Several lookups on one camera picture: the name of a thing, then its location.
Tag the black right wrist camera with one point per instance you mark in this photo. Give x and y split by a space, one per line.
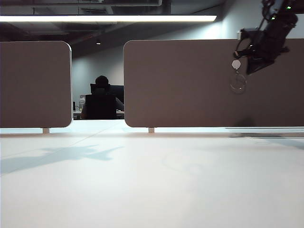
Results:
249 31

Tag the grey desk divider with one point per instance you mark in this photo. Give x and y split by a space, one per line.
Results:
178 83
35 83

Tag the seated person dark hair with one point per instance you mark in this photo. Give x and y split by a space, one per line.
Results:
102 79

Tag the right grey desk divider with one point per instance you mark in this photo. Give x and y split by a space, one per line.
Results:
178 83

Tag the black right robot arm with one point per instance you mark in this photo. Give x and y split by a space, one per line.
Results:
280 8

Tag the pale background container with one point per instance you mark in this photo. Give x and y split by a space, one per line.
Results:
82 102

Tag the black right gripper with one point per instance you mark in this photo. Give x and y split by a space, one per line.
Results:
275 35

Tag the black office chair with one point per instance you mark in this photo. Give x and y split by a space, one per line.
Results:
99 107

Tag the dark computer monitor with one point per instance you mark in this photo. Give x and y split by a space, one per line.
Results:
118 91

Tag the white hexagonal adhesive hook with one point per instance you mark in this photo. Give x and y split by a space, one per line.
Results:
236 64

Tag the long ceiling light strip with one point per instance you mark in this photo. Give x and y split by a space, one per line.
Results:
107 18

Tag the left grey desk divider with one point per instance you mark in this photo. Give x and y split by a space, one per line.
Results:
35 83

